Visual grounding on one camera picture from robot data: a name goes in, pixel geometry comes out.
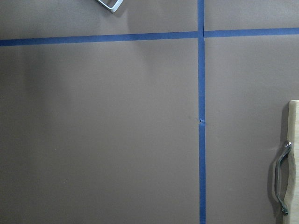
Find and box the bamboo cutting board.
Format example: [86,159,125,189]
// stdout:
[274,100,299,224]

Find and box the white wire cup rack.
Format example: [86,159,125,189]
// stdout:
[96,0,123,13]

